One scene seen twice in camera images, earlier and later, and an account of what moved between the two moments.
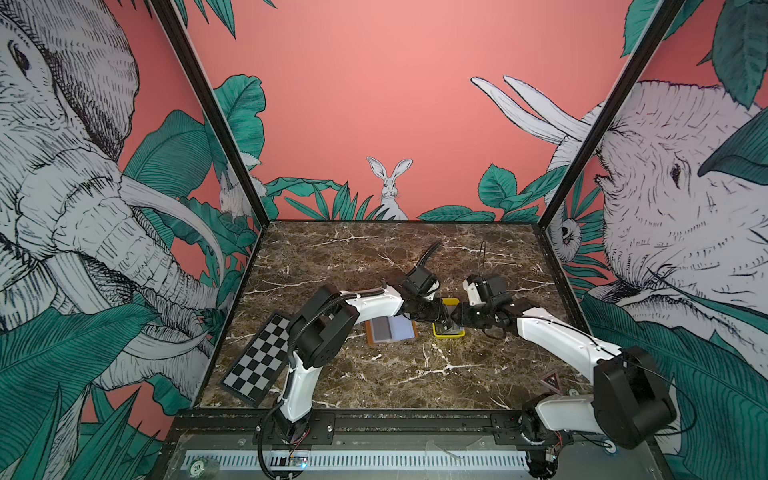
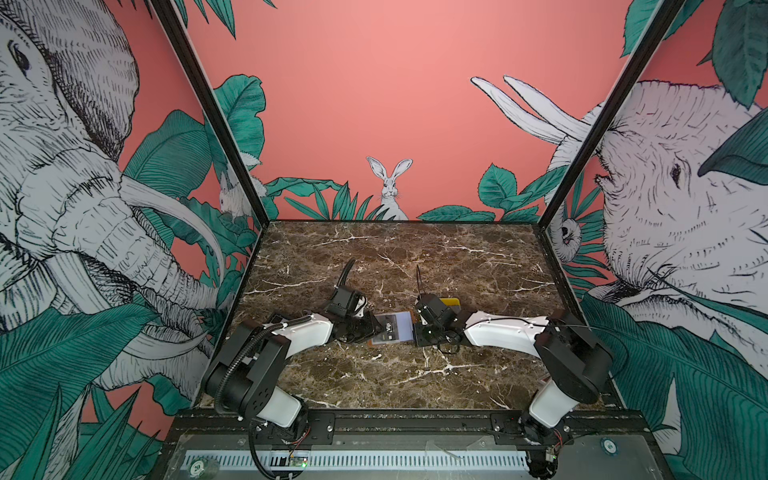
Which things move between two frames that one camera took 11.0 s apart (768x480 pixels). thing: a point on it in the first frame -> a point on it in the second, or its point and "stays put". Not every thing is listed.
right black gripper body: (480, 316) -> (425, 335)
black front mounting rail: (372, 429) stays put
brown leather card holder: (390, 329) stays put
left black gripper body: (428, 310) -> (360, 328)
